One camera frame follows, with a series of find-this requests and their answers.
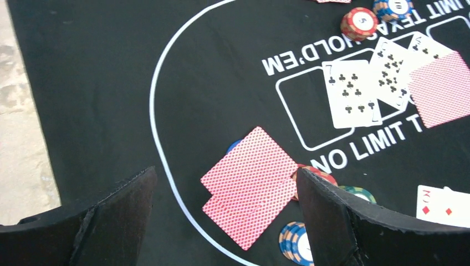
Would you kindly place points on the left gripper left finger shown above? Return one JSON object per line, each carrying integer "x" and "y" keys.
{"x": 103, "y": 229}

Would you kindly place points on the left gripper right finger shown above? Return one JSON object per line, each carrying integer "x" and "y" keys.
{"x": 344, "y": 229}

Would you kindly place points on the green poker chip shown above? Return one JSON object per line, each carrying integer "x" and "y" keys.
{"x": 360, "y": 192}

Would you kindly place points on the blue poker chip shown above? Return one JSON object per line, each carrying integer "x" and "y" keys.
{"x": 294, "y": 243}
{"x": 392, "y": 10}

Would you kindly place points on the red backed playing card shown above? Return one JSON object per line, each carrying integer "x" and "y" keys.
{"x": 249, "y": 187}

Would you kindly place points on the face-up playing cards pile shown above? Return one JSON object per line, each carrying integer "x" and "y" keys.
{"x": 443, "y": 206}

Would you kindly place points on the seven of clubs card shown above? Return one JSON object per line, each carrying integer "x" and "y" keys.
{"x": 350, "y": 94}

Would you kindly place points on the blue round dealer button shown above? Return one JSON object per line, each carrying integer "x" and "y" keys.
{"x": 233, "y": 145}

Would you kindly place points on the ten of clubs card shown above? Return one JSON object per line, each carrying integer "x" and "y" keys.
{"x": 388, "y": 77}

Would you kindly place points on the red backed community card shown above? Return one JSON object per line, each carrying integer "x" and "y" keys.
{"x": 440, "y": 90}

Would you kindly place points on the four of clubs card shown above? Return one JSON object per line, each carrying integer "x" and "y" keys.
{"x": 428, "y": 47}

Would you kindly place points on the red poker chip top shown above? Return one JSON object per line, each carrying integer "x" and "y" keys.
{"x": 359, "y": 24}

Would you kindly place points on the blue poker chip top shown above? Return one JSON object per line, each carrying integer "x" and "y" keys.
{"x": 392, "y": 10}

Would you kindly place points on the red backed card top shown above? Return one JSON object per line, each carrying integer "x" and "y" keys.
{"x": 334, "y": 1}

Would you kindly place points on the black poker table mat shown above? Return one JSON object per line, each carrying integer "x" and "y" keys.
{"x": 121, "y": 86}

